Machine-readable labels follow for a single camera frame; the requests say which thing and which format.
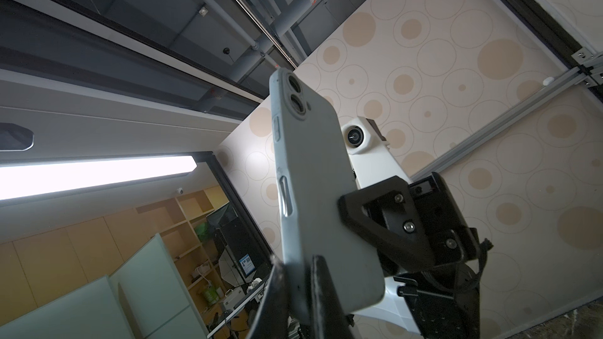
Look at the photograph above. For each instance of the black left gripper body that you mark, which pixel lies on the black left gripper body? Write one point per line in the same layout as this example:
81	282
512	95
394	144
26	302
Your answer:
433	232

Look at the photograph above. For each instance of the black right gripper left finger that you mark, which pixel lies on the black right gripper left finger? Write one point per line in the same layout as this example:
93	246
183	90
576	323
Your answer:
272	317

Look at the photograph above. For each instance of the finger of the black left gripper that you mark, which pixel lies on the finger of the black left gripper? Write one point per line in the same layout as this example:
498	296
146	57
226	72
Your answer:
385	216

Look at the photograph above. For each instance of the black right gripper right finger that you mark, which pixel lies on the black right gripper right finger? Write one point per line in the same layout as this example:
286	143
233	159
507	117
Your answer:
327	317

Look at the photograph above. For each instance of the black smartphone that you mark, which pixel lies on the black smartphone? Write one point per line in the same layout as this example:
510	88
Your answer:
313	172

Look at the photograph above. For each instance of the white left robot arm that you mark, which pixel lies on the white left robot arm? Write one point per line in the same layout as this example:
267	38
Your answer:
442	303

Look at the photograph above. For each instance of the wooden shelving unit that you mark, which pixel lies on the wooden shelving unit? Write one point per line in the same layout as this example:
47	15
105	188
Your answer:
38	269

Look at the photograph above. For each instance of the ceiling light panel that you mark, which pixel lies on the ceiling light panel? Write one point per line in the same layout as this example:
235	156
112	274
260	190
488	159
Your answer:
25	180

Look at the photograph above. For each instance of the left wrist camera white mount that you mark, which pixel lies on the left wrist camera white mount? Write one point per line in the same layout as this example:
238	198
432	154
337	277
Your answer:
369	153

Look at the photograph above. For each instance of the left aluminium frame rail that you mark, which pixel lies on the left aluminium frame rail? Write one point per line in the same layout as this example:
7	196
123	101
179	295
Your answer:
588	75

